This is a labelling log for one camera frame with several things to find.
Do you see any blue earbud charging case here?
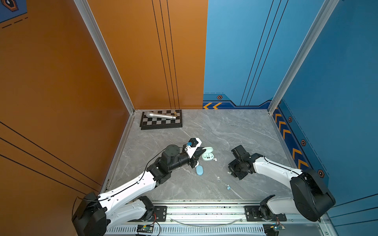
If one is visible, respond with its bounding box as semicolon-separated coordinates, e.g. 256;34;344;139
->
196;165;204;176

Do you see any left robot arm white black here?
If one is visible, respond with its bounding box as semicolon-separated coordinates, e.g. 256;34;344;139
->
71;141;206;236

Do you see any silver microphone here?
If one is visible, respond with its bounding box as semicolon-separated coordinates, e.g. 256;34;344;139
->
145;112;177;120

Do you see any right aluminium corner post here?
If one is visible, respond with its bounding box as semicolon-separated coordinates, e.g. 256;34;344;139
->
267;0;339;115

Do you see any aluminium corner post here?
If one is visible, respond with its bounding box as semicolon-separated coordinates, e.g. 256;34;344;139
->
267;0;339;115
74;0;135;115

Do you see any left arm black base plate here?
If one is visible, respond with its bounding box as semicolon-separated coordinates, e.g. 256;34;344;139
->
131;206;167;223

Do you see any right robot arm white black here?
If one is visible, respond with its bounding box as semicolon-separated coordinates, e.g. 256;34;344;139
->
228;145;336;222

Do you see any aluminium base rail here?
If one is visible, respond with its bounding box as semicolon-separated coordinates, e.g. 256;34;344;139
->
106;200;337;236

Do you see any right green circuit board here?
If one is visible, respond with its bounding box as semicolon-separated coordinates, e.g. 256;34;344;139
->
263;224;285;236

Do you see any green circuit board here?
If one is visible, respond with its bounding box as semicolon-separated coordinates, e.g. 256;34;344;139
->
263;224;285;236
136;225;154;236

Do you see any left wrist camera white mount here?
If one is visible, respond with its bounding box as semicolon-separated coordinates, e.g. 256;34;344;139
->
183;138;202;159

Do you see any mint green earbud charging case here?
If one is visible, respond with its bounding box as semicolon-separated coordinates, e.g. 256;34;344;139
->
201;147;214;161

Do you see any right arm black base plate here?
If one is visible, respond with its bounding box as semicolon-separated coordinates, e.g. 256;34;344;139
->
244;205;287;222

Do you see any black white chessboard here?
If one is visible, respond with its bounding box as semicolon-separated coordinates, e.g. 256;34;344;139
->
139;109;183;130

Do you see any left aluminium corner post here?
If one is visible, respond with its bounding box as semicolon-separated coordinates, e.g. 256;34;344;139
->
74;0;135;115

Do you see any left green circuit board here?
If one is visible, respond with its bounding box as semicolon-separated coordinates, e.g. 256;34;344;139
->
136;225;154;236

